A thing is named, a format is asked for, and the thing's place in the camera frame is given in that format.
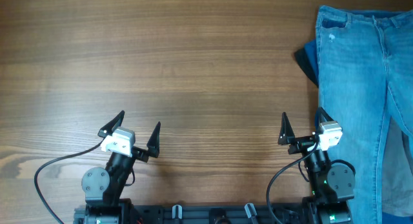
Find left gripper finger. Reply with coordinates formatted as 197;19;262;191
146;121;161;158
97;110;125;138

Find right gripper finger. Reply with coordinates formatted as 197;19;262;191
278;112;295;145
314;107;333;127

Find light blue denim jeans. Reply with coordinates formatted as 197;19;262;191
315;5;413;224

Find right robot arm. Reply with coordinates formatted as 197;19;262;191
278;107;356;223

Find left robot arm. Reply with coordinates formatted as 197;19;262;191
74;110;161;224

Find black garment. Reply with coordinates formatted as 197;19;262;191
293;48;319;87

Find grey t-shirt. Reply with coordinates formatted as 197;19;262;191
382;119;412;218

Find right black cable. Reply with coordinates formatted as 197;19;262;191
266;141;320;224

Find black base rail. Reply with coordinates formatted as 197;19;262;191
73;203;310;224

